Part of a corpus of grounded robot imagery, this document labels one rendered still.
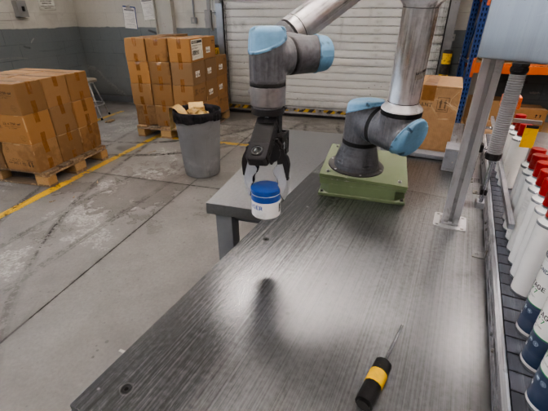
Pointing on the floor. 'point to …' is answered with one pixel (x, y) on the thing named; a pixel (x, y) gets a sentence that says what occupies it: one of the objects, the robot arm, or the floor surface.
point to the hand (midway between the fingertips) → (266, 194)
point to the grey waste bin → (201, 148)
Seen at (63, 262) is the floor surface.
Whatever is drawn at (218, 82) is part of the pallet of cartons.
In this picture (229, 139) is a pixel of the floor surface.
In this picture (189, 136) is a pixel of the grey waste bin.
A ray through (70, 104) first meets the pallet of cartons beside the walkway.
